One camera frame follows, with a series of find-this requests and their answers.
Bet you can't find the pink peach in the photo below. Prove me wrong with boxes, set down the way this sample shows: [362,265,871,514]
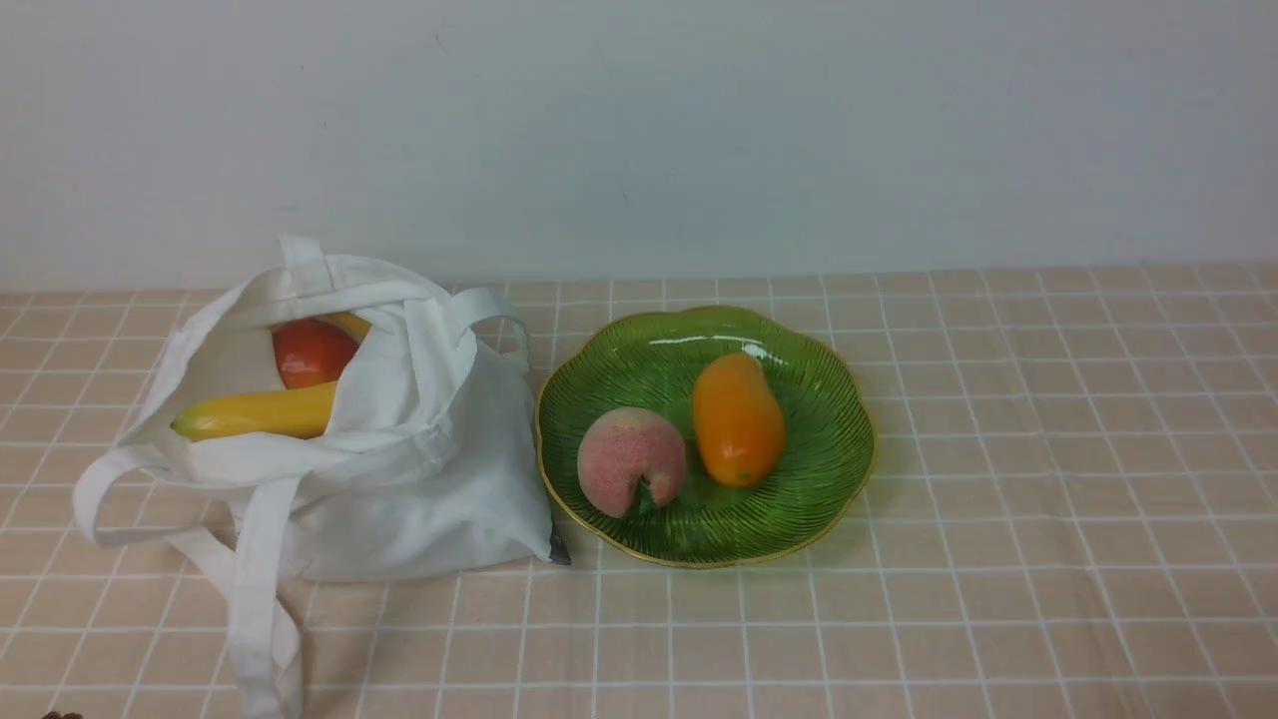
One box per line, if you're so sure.
[578,406,688,518]

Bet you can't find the white cloth tote bag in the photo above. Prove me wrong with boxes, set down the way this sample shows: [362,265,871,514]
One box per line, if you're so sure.
[72,236,569,718]

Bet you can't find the green glass plate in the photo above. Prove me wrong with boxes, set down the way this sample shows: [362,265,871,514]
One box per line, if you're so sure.
[535,307,881,570]

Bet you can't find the red apple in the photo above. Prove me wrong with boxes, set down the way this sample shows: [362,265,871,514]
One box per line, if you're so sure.
[271,319,359,388]

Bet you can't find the orange mango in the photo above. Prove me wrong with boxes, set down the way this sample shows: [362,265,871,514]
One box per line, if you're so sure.
[691,352,786,488]

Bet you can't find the yellow banana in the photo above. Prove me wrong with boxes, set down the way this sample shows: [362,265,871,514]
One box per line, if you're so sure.
[173,381,337,441]
[320,313,371,344]

